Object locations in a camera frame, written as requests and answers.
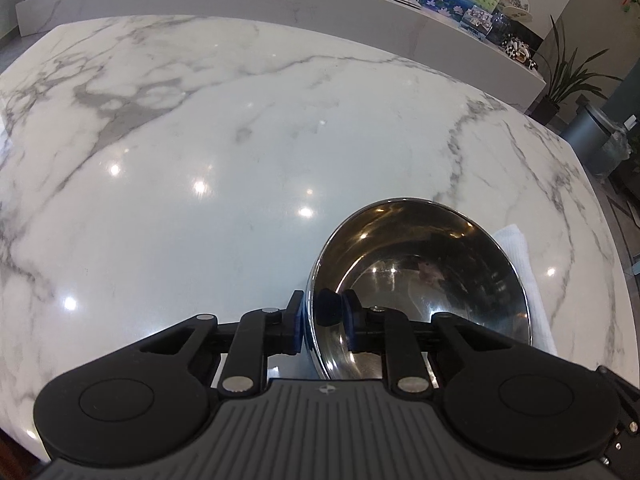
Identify blue stainless steel bowl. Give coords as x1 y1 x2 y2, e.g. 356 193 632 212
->
305 197 533 380

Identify white paper towel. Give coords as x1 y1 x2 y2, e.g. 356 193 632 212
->
492 224 558 356

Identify clear water bottle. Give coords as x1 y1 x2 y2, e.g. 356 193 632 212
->
590 115 638 180

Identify grey trash bin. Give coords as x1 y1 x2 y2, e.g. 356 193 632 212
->
561 103 623 165

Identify potted green plant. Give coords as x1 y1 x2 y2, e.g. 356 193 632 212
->
530 18 623 126

